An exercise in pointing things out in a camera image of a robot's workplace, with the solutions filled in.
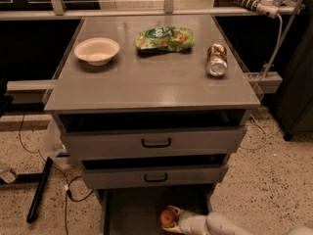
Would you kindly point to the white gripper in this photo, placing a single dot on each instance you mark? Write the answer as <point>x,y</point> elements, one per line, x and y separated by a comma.
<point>188,221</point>

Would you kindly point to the orange fruit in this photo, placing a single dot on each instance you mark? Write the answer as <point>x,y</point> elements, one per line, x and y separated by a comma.
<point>167,217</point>

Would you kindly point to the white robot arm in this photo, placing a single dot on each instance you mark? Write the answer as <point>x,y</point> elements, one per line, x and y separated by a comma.
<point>218,224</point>

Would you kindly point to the bottom grey open drawer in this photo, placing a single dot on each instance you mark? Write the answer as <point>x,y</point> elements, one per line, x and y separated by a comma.
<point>136,211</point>

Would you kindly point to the middle grey drawer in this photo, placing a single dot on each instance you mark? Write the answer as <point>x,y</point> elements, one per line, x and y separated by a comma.
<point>153,172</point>

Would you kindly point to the top grey drawer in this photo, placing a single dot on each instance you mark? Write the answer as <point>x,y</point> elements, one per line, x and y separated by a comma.
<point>152,134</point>

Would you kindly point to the grey drawer cabinet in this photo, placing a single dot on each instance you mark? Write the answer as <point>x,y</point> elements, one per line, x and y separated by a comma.
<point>139,82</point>

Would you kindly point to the black floor stand bar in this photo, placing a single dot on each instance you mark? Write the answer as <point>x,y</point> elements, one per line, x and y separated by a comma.
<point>43,177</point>

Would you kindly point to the crushed silver soda can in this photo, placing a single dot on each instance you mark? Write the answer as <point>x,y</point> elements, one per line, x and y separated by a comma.
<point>216,63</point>

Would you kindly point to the green chip bag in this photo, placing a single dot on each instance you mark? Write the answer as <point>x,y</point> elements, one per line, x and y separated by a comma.
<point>165,39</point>

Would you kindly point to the white paper bowl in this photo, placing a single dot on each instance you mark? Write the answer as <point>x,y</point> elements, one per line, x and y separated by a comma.
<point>96,51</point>

